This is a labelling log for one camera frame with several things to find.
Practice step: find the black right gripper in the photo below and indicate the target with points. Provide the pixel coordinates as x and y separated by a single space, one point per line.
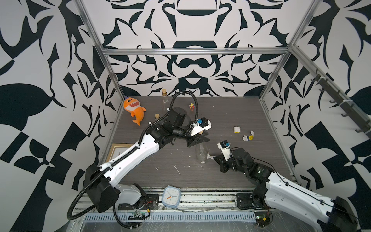
221 161

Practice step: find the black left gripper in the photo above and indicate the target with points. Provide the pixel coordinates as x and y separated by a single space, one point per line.
194 139

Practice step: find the tall clear bottle yellow label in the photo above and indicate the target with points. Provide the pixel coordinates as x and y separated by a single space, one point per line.
202 150

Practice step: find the small clear bottle with cork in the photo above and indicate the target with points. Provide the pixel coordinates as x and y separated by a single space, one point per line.
157 117

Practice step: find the clear glass bottle with cork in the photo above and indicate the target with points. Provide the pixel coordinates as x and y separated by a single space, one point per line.
165 101

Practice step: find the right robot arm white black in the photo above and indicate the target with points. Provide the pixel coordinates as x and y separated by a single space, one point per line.
275 191

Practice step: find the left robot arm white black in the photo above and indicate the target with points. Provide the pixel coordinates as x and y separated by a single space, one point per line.
102 182

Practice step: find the small red yellow toy figure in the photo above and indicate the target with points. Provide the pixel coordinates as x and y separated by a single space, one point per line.
192 106

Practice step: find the light blue alarm clock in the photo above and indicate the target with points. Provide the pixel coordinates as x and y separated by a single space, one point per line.
171 197

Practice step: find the green circuit board right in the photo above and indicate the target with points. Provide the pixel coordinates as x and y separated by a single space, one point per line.
263 218

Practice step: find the orange shark plush toy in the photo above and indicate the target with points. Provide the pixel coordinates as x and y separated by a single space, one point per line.
133 106

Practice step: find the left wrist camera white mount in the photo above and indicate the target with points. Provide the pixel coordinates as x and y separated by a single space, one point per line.
201 125

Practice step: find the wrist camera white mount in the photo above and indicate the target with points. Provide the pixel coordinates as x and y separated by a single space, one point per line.
201 125
225 148

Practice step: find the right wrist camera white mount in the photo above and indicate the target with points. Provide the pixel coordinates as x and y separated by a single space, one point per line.
225 148

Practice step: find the white slotted cable duct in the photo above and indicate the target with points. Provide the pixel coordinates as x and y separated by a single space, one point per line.
221 216

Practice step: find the wooden picture frame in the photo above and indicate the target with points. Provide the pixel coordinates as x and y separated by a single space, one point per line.
116 150

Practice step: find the circuit board with wires left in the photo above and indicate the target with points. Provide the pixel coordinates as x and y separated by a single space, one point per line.
138 215

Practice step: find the black wall hook rack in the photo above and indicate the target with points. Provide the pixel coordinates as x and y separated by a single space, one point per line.
341 99

